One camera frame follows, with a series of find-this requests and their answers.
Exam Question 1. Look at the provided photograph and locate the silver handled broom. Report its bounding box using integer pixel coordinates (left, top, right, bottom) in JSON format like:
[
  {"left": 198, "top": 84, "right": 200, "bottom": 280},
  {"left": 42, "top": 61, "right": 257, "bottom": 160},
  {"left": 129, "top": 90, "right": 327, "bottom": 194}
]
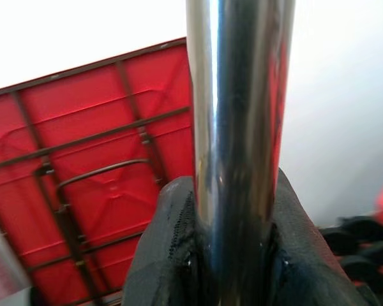
[{"left": 184, "top": 0, "right": 294, "bottom": 306}]

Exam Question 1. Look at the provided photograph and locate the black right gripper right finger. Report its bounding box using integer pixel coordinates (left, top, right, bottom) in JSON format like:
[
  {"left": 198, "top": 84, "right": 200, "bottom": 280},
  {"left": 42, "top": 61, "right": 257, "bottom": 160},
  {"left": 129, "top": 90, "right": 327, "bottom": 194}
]
[{"left": 273, "top": 167, "right": 381, "bottom": 306}]

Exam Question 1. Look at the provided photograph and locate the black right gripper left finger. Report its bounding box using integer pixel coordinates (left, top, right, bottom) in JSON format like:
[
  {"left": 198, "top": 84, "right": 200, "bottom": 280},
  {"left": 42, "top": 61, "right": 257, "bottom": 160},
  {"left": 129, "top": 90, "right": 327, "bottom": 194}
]
[{"left": 123, "top": 177, "right": 196, "bottom": 306}]

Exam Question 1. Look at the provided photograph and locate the black red fabric bundle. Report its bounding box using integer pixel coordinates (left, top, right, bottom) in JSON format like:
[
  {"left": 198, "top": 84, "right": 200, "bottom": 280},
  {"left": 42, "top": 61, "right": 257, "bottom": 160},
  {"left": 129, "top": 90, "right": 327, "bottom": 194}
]
[{"left": 319, "top": 215, "right": 383, "bottom": 288}]

